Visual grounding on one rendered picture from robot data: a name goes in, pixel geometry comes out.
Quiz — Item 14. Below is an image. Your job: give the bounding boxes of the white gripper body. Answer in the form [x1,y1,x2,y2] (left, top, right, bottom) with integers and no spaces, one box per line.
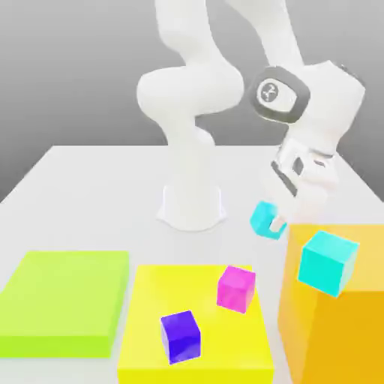
[263,160,329,225]

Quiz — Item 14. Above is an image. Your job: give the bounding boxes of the small cyan cube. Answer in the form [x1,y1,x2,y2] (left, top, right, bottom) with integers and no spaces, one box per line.
[249,200,288,241]
[297,229,360,299]

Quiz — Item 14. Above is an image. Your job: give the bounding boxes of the small magenta cube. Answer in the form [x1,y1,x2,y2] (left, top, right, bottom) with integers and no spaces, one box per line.
[216,265,257,315]

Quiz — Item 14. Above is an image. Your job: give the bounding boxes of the small blue cube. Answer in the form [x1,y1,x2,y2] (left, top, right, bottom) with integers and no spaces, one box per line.
[160,310,202,366]

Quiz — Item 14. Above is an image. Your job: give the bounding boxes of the large yellow box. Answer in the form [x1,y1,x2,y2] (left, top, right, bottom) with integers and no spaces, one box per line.
[117,264,276,384]

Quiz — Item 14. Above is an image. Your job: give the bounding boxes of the large orange box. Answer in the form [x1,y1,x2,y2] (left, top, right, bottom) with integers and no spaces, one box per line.
[277,223,384,384]

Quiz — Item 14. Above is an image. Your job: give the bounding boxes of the large lime green box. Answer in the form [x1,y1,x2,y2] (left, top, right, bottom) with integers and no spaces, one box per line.
[0,250,131,360]

